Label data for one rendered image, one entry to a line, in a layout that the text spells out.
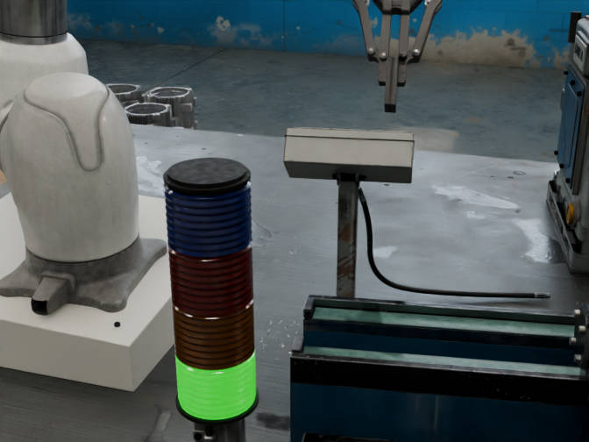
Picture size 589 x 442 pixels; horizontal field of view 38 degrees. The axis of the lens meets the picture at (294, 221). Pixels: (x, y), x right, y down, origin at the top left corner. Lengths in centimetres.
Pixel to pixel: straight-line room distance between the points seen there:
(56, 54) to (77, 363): 43
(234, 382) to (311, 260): 79
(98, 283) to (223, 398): 54
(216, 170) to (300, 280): 78
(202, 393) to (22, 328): 54
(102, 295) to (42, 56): 35
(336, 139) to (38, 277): 44
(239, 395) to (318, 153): 54
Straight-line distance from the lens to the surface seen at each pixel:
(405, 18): 121
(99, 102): 109
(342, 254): 118
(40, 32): 125
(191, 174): 58
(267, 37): 693
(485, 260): 144
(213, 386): 63
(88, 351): 110
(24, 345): 115
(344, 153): 111
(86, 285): 115
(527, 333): 100
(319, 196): 167
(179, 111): 344
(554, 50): 656
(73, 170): 108
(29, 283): 118
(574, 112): 146
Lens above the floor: 141
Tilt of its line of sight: 23 degrees down
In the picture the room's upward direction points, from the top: straight up
